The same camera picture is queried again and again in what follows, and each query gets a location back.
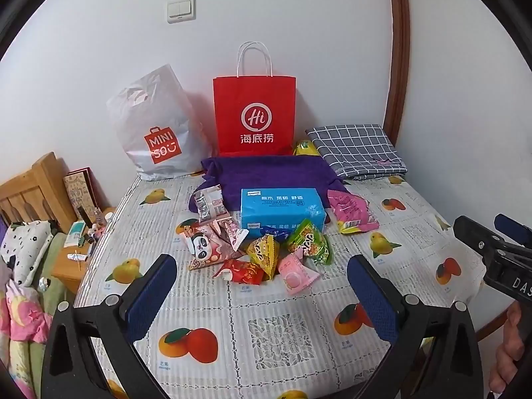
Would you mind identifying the blue tissue pack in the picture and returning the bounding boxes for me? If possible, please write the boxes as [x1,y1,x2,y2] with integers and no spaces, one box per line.
[240,188,327,230]

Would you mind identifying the white spotted pillow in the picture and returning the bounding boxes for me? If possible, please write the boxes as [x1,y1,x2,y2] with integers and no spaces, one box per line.
[0,219,59,287]

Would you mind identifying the purple felt basket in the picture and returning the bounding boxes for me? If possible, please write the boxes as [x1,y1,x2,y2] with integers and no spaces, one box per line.
[188,155,350,217]

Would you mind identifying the grey checked folded cloth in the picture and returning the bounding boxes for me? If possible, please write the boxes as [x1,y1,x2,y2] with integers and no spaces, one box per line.
[306,124,410,180]

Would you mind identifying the yellow green snack packet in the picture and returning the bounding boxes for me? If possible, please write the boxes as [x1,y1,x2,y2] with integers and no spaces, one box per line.
[293,140,322,158]

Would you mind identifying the magenta snack bag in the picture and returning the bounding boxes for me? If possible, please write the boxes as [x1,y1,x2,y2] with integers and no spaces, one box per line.
[327,189,380,234]

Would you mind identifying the yellow triangular snack packet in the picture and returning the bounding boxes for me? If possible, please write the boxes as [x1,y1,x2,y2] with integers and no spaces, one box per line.
[245,234,281,279]

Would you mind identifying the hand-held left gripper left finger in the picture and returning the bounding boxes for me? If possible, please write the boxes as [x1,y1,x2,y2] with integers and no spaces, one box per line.
[40,253,178,399]

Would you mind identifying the teal pocket tissue pack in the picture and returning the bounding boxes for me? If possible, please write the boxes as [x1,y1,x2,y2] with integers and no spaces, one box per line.
[64,221,87,248]

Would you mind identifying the pink strawberry snack packet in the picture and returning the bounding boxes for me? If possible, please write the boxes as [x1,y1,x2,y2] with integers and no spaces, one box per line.
[212,219,250,253]

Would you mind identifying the patterned box with red edge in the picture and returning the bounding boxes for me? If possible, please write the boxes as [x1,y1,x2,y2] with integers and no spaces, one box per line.
[63,167,102,222]

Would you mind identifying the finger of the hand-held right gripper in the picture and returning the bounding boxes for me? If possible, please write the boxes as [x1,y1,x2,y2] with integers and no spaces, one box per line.
[453,215,505,264]
[494,213,532,250]

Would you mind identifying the red snack packet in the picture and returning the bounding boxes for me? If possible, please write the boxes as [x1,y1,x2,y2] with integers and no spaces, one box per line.
[213,259,266,285]

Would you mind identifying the panda print snack packet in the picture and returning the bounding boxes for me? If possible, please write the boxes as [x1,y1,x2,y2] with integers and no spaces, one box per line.
[183,224,227,271]

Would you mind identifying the pink star print blanket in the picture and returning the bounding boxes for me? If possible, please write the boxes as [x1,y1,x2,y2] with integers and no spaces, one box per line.
[0,278,53,345]

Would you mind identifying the person's right hand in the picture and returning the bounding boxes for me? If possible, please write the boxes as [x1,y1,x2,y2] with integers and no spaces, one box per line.
[488,299,532,393]

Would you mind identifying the white plastic shopping bag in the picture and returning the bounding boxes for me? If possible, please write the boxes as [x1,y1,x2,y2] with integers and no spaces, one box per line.
[106,64,214,181]

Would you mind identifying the wooden nightstand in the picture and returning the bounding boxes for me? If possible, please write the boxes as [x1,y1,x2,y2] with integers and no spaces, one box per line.
[54,207,117,296]

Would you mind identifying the red paper bag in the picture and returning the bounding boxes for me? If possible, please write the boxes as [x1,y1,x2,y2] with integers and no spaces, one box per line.
[213,42,298,156]

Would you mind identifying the brown wooden door frame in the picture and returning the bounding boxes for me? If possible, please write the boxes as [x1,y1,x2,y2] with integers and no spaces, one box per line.
[383,0,412,145]

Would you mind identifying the white wall switch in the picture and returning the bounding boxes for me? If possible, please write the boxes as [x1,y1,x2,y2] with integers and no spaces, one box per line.
[167,0,196,23]

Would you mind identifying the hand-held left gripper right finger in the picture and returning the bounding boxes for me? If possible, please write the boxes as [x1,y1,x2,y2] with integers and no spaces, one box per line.
[347,254,485,399]

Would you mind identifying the wooden headboard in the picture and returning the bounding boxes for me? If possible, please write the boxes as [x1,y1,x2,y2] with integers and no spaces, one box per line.
[0,152,77,233]

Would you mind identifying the brown wooden baseboard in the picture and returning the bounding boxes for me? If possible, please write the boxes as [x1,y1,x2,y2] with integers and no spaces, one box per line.
[475,305,513,342]

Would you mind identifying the pink round candy packet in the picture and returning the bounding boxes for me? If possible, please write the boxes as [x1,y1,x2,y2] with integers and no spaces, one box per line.
[278,253,321,296]

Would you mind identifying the green blanket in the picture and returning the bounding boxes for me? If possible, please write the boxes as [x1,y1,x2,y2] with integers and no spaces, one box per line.
[23,233,77,399]

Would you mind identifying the pink white nougat packet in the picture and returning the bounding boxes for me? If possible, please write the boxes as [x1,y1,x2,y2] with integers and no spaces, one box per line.
[206,185,231,221]

